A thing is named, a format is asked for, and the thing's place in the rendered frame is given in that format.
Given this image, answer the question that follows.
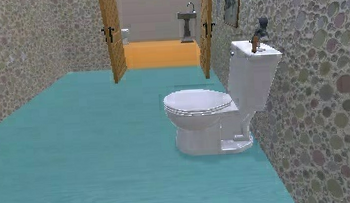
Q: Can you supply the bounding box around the black electric razor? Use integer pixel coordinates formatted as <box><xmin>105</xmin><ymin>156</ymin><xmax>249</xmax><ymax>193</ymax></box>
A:
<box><xmin>255</xmin><ymin>17</ymin><xmax>270</xmax><ymax>42</ymax></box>

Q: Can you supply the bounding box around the wooden room door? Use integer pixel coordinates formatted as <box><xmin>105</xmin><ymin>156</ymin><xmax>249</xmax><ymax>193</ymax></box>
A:
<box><xmin>97</xmin><ymin>0</ymin><xmax>129</xmax><ymax>85</ymax></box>
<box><xmin>196</xmin><ymin>0</ymin><xmax>218</xmax><ymax>80</ymax></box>

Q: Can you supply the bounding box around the brown bottle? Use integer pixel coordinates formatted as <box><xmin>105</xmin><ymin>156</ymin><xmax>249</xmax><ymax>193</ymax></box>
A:
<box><xmin>251</xmin><ymin>34</ymin><xmax>261</xmax><ymax>54</ymax></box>

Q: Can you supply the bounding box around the black door handle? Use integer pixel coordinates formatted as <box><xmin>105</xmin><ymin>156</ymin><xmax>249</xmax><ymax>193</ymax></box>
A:
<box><xmin>100</xmin><ymin>26</ymin><xmax>116</xmax><ymax>44</ymax></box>
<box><xmin>202</xmin><ymin>20</ymin><xmax>217</xmax><ymax>39</ymax></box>

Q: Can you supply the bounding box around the grey pedestal sink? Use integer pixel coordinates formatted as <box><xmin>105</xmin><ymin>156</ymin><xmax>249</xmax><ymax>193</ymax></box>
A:
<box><xmin>176</xmin><ymin>1</ymin><xmax>199</xmax><ymax>44</ymax></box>

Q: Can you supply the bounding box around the framed wall picture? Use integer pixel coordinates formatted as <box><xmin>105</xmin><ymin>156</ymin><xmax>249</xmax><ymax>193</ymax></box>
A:
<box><xmin>222</xmin><ymin>0</ymin><xmax>244</xmax><ymax>30</ymax></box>

